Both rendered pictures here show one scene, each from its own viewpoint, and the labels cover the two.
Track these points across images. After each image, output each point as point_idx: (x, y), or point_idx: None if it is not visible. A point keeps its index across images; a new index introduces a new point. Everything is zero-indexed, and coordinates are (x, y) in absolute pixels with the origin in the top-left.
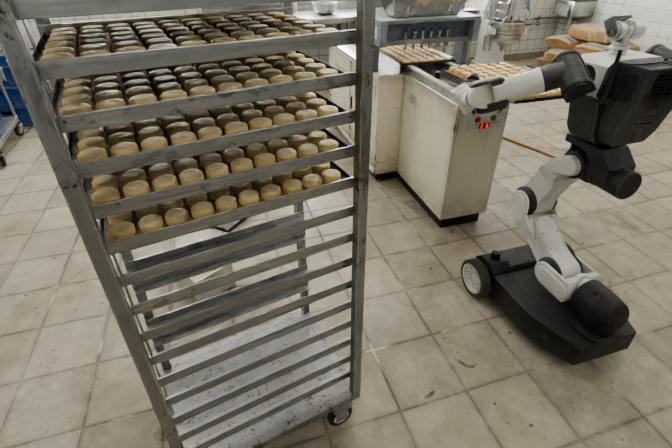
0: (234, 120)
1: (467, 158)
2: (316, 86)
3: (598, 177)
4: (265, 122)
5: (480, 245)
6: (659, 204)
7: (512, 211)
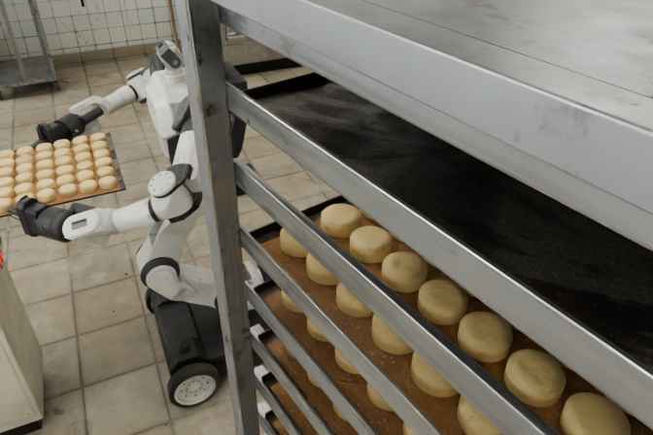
0: None
1: (10, 316)
2: None
3: (237, 188)
4: None
5: (103, 377)
6: None
7: (34, 325)
